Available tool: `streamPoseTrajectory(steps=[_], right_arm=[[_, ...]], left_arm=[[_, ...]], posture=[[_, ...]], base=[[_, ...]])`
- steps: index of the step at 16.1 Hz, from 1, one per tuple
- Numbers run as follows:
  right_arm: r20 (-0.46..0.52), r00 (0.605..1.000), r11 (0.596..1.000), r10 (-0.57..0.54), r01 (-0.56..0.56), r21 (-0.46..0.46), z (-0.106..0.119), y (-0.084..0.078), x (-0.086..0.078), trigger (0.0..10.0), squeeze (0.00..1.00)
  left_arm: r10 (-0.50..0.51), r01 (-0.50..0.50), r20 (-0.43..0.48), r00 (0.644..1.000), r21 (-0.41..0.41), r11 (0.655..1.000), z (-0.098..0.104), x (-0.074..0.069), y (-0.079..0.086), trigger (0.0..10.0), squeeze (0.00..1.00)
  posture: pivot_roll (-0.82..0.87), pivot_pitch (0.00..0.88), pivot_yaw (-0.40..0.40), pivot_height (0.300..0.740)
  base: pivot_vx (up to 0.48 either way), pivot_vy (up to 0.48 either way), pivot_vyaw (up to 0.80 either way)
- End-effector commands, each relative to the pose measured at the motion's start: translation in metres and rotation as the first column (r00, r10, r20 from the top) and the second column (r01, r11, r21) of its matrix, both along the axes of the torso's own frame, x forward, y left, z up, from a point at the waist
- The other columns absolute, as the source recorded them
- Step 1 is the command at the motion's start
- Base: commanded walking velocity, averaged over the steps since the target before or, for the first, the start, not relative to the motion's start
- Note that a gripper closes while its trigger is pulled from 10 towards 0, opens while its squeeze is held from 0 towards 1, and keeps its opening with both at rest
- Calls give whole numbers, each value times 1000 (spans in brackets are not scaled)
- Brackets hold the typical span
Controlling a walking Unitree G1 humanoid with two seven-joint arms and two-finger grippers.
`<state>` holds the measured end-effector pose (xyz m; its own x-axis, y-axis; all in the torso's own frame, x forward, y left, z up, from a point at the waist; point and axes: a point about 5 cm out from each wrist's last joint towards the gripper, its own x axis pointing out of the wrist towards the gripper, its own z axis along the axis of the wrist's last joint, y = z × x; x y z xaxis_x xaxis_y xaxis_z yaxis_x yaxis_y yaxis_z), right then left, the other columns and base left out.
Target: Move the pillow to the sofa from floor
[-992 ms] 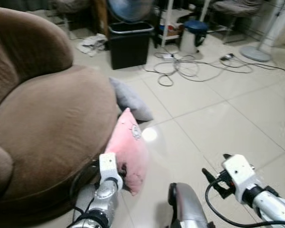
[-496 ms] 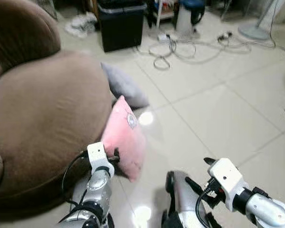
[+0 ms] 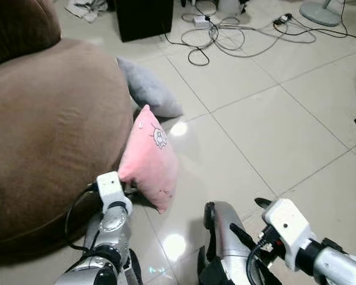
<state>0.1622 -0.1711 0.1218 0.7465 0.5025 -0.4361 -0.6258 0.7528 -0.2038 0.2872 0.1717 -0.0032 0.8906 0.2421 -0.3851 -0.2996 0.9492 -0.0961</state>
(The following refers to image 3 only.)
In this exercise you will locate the pink pillow with cartoon print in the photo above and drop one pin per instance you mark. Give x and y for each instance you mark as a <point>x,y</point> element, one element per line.
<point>149,160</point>

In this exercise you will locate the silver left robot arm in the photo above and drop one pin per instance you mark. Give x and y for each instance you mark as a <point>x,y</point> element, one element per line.
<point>110,228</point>

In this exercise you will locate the grey pillow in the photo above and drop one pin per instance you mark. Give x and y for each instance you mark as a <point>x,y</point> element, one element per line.
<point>149,90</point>

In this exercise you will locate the black robot left leg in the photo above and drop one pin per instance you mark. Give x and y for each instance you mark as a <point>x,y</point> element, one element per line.
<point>134,270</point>

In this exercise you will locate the black plastic bin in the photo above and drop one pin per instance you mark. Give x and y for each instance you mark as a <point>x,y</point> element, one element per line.
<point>143,18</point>

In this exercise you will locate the white power strip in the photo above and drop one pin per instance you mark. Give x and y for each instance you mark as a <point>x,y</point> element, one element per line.
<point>200,21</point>

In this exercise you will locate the crumpled white cloth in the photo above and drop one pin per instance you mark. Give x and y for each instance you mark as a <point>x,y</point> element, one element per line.
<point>86,9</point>

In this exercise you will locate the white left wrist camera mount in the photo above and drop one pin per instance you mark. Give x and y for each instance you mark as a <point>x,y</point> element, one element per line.
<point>110,188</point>

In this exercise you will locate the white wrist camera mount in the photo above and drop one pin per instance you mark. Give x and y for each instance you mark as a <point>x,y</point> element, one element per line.
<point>110,188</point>
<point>288,228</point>

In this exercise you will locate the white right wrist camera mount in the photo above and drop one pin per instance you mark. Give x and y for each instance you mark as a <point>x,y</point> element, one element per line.
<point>288,228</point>

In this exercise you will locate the grey pedestal fan stand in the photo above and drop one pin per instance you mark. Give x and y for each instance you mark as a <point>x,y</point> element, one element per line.
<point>320,13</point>

